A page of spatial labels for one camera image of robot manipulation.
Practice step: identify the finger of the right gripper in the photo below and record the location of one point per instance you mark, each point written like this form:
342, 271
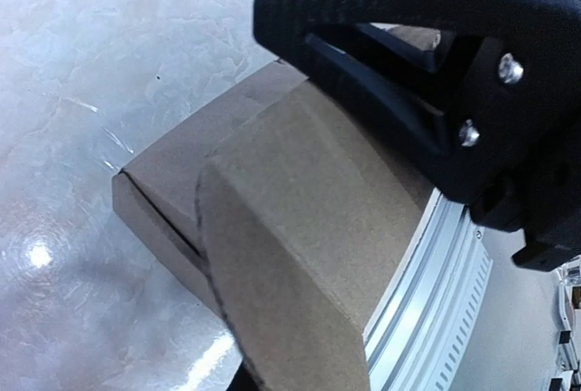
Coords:
467, 90

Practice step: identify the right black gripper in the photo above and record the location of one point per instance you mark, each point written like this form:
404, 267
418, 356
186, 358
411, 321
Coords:
544, 205

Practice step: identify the brown cardboard box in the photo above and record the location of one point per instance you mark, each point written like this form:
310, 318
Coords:
286, 218

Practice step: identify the front aluminium frame rail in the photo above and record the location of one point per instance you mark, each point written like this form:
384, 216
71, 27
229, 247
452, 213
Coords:
424, 323

